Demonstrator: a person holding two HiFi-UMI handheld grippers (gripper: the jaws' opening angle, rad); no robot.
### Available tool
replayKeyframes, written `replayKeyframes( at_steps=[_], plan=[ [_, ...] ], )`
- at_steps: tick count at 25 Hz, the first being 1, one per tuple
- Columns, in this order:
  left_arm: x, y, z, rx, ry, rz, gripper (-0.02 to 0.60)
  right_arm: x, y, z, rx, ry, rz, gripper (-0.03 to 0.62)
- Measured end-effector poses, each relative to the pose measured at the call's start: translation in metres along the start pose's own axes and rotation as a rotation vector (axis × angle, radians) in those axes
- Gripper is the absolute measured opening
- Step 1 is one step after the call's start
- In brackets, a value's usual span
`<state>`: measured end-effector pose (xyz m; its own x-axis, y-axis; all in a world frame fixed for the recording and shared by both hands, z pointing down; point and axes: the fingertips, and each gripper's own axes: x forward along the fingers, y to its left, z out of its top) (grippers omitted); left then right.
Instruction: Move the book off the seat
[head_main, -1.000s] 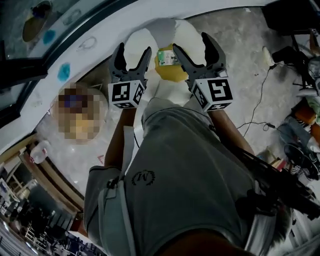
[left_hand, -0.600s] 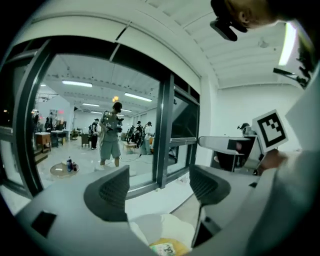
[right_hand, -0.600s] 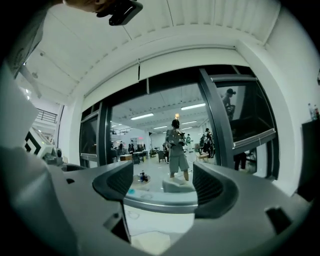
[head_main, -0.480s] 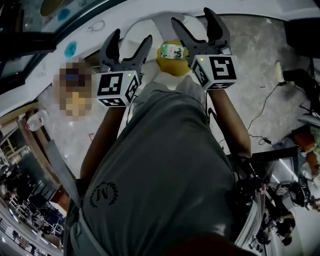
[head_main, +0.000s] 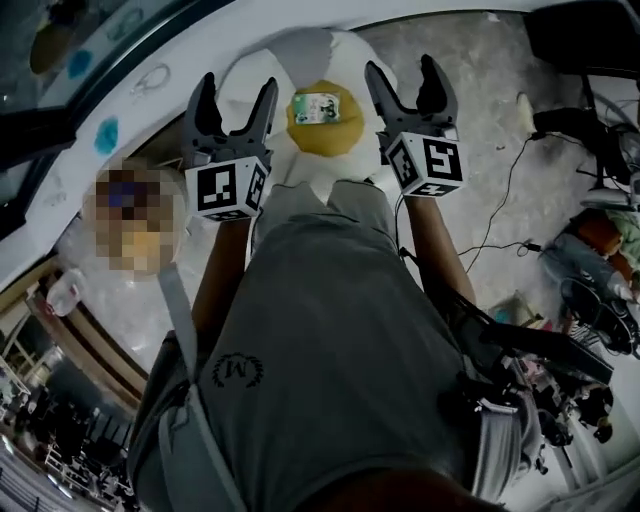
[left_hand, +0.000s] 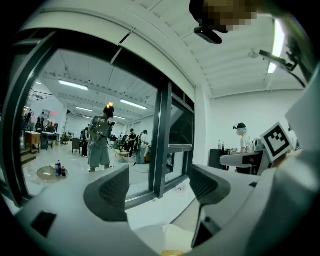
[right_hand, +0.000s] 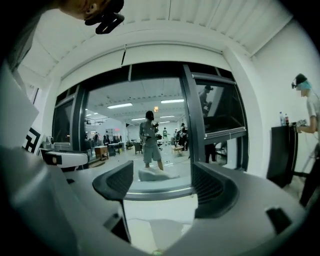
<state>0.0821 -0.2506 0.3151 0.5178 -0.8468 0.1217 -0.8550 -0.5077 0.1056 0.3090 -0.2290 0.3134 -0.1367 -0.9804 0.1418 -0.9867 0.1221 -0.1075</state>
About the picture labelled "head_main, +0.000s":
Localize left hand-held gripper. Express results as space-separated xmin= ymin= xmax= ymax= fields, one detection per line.
xmin=181 ymin=71 xmax=279 ymax=222

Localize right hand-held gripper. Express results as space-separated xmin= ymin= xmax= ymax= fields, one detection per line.
xmin=364 ymin=53 xmax=468 ymax=199

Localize white petal-shaped chair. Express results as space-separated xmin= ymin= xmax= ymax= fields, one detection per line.
xmin=218 ymin=26 xmax=387 ymax=207

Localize teal cover book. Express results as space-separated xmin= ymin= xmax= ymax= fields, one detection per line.
xmin=291 ymin=90 xmax=343 ymax=126

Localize person's right forearm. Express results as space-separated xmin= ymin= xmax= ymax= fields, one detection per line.
xmin=402 ymin=193 xmax=477 ymax=307

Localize person's left forearm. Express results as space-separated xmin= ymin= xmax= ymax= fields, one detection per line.
xmin=191 ymin=215 xmax=252 ymax=347

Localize yellow round seat cushion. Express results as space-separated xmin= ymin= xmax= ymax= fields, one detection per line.
xmin=285 ymin=78 xmax=365 ymax=158

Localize large clear water jug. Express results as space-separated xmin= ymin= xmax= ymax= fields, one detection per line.
xmin=46 ymin=268 xmax=87 ymax=317

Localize person's grey shirt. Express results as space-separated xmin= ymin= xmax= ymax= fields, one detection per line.
xmin=127 ymin=179 xmax=546 ymax=512

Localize wooden steps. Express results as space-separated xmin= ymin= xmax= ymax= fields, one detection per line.
xmin=19 ymin=279 xmax=151 ymax=416

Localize black monitor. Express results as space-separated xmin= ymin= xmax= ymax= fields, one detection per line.
xmin=478 ymin=318 xmax=617 ymax=387

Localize thin wire loop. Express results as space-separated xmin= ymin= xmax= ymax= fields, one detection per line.
xmin=131 ymin=63 xmax=172 ymax=102

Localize black floor cable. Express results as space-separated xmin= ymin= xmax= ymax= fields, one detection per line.
xmin=393 ymin=132 xmax=544 ymax=259

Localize person's grey harness strap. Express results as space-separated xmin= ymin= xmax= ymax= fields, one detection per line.
xmin=469 ymin=399 xmax=531 ymax=501
xmin=157 ymin=267 xmax=236 ymax=512

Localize black window frame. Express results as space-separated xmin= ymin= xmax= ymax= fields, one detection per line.
xmin=0 ymin=0 xmax=241 ymax=231

